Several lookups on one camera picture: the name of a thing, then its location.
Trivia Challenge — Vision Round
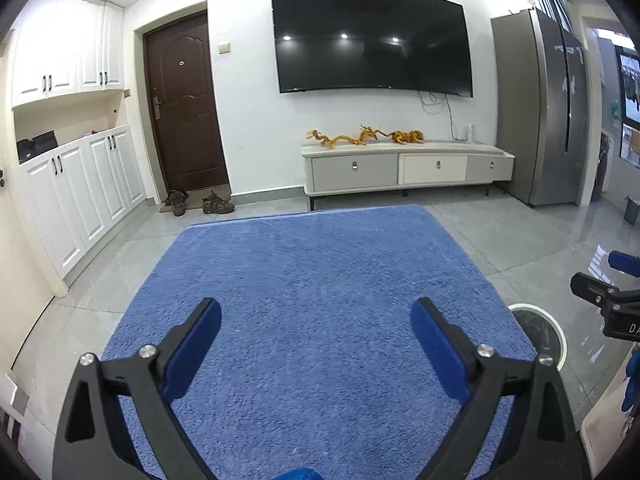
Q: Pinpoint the white round trash bin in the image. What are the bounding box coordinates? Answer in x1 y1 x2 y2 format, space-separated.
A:
509 302 567 370

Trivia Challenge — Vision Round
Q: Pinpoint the blue gloved right hand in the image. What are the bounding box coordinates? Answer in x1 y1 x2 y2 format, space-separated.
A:
620 349 640 412

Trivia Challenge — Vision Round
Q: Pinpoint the small grey bin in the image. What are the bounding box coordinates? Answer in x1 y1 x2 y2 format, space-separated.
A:
624 196 640 226

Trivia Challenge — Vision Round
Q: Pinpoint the cream interior door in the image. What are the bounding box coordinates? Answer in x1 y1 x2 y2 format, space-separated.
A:
1 47 52 373

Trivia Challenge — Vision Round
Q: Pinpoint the blue carpet rug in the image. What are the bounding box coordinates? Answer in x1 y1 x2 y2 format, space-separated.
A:
103 206 536 479

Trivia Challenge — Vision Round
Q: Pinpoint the silver refrigerator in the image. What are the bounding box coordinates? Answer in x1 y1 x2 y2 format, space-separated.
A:
491 9 589 207

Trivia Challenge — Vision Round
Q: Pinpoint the left brown shoe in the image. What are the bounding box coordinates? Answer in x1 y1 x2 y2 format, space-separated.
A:
163 190 189 217

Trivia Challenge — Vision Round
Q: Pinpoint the brown shoe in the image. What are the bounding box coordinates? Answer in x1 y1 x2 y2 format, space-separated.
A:
163 190 189 217
202 191 235 214

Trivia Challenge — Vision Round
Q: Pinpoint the right brown shoe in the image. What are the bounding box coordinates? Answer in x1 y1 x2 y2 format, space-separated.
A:
202 191 235 214

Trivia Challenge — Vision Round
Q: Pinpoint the golden tiger ornament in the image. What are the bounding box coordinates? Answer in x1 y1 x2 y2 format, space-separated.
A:
387 130 424 144

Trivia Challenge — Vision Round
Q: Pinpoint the white shoe cabinet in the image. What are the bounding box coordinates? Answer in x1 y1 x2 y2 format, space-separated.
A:
9 0 146 278

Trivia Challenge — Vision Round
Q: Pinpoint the black box on shelf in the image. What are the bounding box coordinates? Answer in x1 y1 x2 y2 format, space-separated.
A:
16 130 58 164

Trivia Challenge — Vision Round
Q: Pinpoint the white grey TV cabinet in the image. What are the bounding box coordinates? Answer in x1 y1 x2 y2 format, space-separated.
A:
300 141 515 206

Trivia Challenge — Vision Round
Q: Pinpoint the golden dragon ornament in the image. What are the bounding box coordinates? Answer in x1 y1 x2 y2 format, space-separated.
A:
306 126 383 148

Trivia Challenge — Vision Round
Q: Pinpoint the dark brown entrance door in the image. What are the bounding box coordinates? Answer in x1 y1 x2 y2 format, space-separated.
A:
143 11 229 191

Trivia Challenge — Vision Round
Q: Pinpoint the black wall television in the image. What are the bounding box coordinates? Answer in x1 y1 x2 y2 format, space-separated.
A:
271 0 473 98

